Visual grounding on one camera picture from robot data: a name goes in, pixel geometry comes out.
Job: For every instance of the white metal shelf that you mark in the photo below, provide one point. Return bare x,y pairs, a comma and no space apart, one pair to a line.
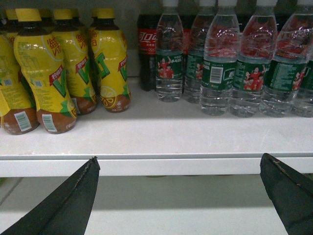
157,138

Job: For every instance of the small rear water bottle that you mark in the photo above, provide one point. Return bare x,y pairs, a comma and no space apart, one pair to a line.
169,53

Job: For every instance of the clear water bottle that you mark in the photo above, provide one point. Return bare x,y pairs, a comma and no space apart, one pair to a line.
293,50

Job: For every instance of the water bottle behind right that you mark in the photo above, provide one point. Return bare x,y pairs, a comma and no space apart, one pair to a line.
303,104

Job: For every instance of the cola bottle behind water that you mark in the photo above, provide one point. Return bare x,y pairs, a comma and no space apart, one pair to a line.
146,36

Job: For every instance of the water bottle far left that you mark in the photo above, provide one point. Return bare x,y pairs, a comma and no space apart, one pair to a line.
194,67

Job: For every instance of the water bottle centre left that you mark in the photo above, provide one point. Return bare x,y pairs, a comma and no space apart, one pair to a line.
257,46

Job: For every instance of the white lower shelf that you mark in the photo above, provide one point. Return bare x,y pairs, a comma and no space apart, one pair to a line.
183,205

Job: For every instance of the yellow lemon tea bottle front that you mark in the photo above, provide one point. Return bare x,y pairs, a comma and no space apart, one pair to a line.
41,59

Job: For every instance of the yellow lemon tea bottle left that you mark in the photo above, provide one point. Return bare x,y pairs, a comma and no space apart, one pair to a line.
17,106

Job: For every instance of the water bottle barcode label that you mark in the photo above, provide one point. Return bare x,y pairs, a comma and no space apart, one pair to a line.
219,59

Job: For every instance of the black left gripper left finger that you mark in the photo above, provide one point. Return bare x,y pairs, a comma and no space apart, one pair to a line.
66,211

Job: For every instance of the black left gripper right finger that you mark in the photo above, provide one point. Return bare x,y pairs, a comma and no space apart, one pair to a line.
291,193

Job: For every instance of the yellow lemon tea bottle middle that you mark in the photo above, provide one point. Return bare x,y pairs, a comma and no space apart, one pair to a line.
76,60

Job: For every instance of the yellow lemon tea bottle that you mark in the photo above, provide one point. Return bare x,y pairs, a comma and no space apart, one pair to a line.
17,106
41,59
109,46
76,60

